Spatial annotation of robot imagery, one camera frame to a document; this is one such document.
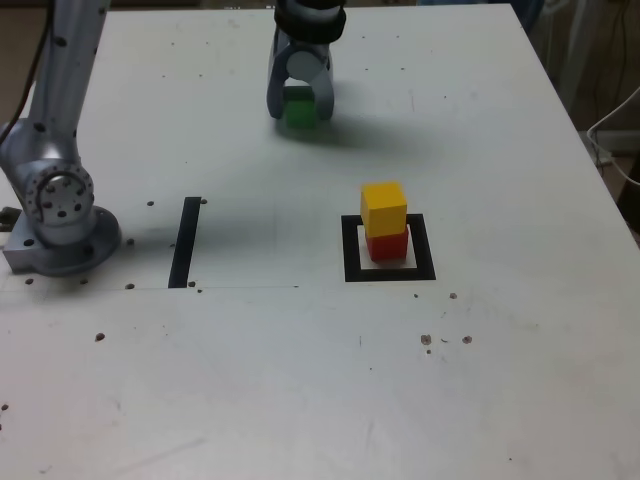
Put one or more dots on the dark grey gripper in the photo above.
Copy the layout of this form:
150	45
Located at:
310	46

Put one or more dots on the green cube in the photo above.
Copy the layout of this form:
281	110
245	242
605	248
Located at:
300	112

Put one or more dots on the yellow cube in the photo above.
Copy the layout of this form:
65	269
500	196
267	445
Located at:
384	212

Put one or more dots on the red cube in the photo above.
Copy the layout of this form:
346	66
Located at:
386	247

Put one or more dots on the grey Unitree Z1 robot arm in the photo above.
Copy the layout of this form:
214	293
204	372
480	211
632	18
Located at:
55	100

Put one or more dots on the black tape square outline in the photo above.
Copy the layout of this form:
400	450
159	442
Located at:
350	250

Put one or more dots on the black tape strip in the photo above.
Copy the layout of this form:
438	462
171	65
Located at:
184	240

